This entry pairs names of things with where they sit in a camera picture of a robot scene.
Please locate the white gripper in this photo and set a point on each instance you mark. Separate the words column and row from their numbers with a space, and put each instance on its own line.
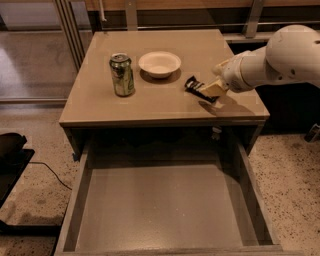
column 235, row 75

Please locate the black rxbar chocolate wrapper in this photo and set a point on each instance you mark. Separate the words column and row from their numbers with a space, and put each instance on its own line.
column 193, row 86

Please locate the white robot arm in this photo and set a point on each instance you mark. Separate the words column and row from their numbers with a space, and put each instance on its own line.
column 291, row 55

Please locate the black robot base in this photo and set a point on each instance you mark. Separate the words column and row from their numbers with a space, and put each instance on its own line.
column 13, row 161

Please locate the small drawer lock latch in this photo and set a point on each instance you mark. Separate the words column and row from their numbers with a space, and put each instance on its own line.
column 216, row 132

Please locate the grey cabinet counter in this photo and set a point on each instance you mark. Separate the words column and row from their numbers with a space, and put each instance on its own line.
column 92, row 102

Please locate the open grey top drawer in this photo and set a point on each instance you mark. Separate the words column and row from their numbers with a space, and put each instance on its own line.
column 177, row 200

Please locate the white paper bowl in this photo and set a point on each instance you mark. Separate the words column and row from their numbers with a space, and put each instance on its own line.
column 159, row 64

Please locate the green soda can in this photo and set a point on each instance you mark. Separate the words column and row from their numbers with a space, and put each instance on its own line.
column 122, row 74

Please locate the metal railing frame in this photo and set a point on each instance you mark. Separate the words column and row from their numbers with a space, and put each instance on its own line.
column 241, row 21

